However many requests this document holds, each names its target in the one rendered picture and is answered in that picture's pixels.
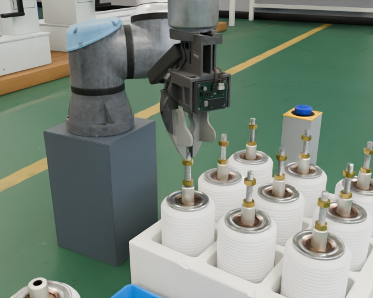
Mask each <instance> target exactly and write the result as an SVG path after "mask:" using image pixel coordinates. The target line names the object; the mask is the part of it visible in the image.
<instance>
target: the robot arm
mask: <svg viewBox="0 0 373 298"><path fill-rule="evenodd" d="M136 2H137V8H136V10H135V11H134V12H133V13H132V14H131V15H130V19H131V24H124V25H123V22H122V21H121V19H120V18H118V17H111V18H98V19H94V20H88V21H82V22H79V23H76V24H73V25H71V26H70V27H69V28H68V29H67V32H66V43H67V47H66V51H67V56H68V63H69V74H70V85H71V93H72V96H71V99H70V104H69V109H68V114H67V117H66V126H67V130H68V131H69V132H70V133H72V134H75V135H78V136H83V137H108V136H113V135H118V134H122V133H124V132H127V131H129V130H131V129H132V128H133V127H134V114H133V111H132V110H131V106H130V104H129V101H128V98H127V95H126V92H125V81H124V80H126V79H147V78H148V79H149V83H150V84H151V85H154V84H158V83H163V84H164V89H161V90H160V93H161V97H160V114H161V117H162V119H163V122H164V125H165V127H166V130H167V132H168V133H169V136H170V138H171V140H172V142H173V144H174V146H175V148H176V150H177V151H178V153H179V154H180V155H181V156H182V157H183V158H184V159H187V147H188V149H189V152H190V153H191V157H192V158H193V157H195V155H196V153H197V152H198V150H199V148H200V146H201V143H202V141H205V142H213V141H214V140H215V138H216V132H215V130H214V129H213V127H212V126H211V125H210V123H209V120H208V114H209V113H210V111H215V110H218V109H224V108H226V107H228V108H229V107H230V87H231V74H230V73H227V72H223V71H221V70H220V69H219V68H218V67H216V58H217V44H222V43H223V34H220V33H217V28H215V27H216V26H218V13H219V0H136ZM217 69H218V70H217ZM227 83H228V85H227ZM178 106H182V107H183V108H178ZM185 112H187V113H188V118H189V120H190V128H189V129H188V127H187V114H186V113H185Z"/></svg>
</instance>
